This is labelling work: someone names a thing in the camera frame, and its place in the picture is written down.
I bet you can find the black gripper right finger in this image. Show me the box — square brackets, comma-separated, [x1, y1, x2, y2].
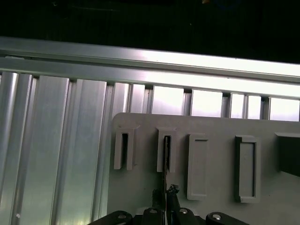
[166, 184, 250, 225]

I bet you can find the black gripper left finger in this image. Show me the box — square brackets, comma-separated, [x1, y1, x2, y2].
[88, 188, 165, 225]

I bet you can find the green RAM stick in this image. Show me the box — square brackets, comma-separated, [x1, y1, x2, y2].
[161, 136, 170, 225]

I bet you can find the gray parts rack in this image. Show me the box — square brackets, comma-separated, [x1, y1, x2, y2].
[108, 112, 300, 225]

